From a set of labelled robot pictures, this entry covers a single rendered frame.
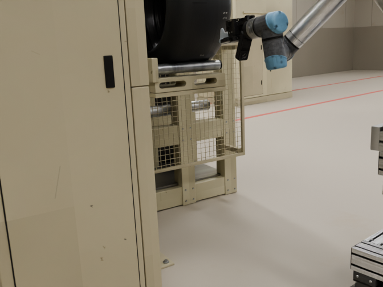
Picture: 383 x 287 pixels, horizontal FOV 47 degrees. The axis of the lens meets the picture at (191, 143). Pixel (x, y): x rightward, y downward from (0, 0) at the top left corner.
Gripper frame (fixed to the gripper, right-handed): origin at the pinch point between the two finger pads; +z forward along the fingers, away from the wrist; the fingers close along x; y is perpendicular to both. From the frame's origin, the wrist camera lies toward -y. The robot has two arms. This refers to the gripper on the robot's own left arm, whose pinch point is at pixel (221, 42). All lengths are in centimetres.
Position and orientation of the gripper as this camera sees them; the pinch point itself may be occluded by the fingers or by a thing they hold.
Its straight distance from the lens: 182.5
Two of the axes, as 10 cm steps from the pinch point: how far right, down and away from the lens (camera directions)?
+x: -8.5, 1.5, -5.0
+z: -5.1, -0.4, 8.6
